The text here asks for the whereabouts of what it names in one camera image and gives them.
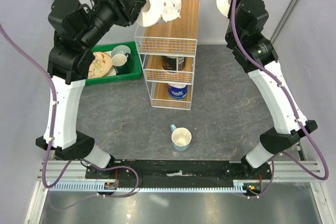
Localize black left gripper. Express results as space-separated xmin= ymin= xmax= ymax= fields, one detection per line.
xmin=80 ymin=0 xmax=147 ymax=49

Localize white floral towel roll back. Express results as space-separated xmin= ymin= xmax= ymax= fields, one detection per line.
xmin=136 ymin=0 xmax=182 ymax=27

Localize black towel roll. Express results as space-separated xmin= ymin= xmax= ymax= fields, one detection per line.
xmin=161 ymin=56 xmax=186 ymax=73

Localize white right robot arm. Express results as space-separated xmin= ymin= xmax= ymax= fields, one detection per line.
xmin=225 ymin=0 xmax=318 ymax=179

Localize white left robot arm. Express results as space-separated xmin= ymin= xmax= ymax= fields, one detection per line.
xmin=36 ymin=0 xmax=146 ymax=178

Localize teal ceramic mug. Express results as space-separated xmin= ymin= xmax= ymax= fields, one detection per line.
xmin=111 ymin=45 xmax=131 ymax=74

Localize cream interior mug in bin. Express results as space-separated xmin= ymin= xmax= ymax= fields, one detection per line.
xmin=111 ymin=54 xmax=128 ymax=67

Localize green plastic bin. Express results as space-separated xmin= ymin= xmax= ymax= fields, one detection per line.
xmin=86 ymin=41 xmax=142 ymax=86

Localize floral ceramic plate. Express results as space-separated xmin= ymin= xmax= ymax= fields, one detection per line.
xmin=88 ymin=52 xmax=112 ymax=79

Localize light blue cup on table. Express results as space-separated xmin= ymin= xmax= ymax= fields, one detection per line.
xmin=170 ymin=124 xmax=192 ymax=151

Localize white wire three-tier shelf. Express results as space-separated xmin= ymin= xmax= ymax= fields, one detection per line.
xmin=134 ymin=0 xmax=200 ymax=110

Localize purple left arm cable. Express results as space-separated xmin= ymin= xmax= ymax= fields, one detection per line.
xmin=0 ymin=0 xmax=118 ymax=210

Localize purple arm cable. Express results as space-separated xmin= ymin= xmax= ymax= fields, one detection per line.
xmin=0 ymin=0 xmax=118 ymax=210
xmin=230 ymin=0 xmax=329 ymax=200

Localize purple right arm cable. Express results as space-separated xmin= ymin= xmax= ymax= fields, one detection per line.
xmin=230 ymin=0 xmax=329 ymax=200

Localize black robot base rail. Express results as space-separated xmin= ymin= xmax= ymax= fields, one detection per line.
xmin=85 ymin=159 xmax=271 ymax=189

